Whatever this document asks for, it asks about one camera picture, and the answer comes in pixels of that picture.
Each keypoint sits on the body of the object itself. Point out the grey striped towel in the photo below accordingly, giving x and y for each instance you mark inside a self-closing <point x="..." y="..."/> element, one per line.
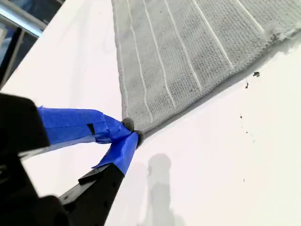
<point x="188" y="51"/>

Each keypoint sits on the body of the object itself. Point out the grey metal bar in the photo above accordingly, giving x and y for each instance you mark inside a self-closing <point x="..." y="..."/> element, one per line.
<point x="26" y="21"/>

